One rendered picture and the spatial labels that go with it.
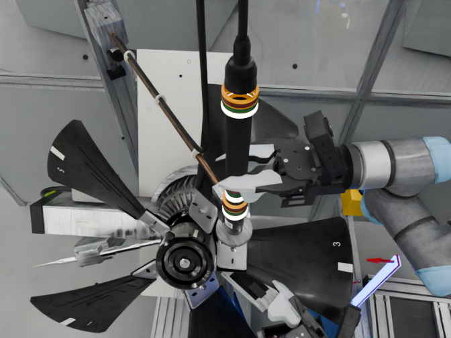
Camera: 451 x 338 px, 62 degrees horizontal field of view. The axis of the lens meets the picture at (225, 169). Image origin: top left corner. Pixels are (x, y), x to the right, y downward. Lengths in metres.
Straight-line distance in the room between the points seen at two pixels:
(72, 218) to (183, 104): 0.39
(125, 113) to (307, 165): 0.90
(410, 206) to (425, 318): 1.33
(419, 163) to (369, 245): 1.67
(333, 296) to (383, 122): 0.90
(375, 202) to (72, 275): 1.78
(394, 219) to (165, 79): 0.62
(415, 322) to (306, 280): 1.18
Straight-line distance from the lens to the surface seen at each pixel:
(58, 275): 2.24
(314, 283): 0.83
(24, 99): 1.71
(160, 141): 0.99
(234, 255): 0.81
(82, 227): 1.00
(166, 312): 1.96
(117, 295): 0.91
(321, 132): 0.50
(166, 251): 0.78
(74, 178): 0.86
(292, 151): 0.57
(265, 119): 0.70
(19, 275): 2.33
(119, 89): 1.28
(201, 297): 0.88
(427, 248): 0.67
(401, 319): 1.94
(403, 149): 0.62
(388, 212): 0.70
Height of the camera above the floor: 1.94
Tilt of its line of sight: 55 degrees down
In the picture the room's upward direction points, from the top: straight up
